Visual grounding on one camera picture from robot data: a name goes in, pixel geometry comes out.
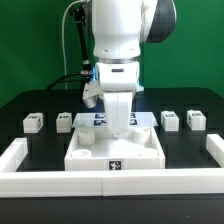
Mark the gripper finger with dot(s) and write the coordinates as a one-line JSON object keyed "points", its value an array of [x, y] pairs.
{"points": [[117, 107]]}

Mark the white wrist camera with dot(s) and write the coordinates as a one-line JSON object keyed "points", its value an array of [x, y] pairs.
{"points": [[90, 94]]}

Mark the white square tabletop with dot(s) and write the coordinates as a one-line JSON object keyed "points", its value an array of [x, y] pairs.
{"points": [[94, 149]]}

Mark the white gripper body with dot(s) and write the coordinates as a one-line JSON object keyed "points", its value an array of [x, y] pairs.
{"points": [[117, 77]]}

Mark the white U-shaped fence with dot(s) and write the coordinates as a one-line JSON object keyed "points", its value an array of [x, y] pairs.
{"points": [[101, 183]]}

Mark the white marker sheet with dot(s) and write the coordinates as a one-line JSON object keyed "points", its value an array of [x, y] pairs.
{"points": [[138, 119]]}

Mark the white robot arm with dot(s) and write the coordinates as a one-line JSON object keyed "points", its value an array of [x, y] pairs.
{"points": [[118, 27]]}

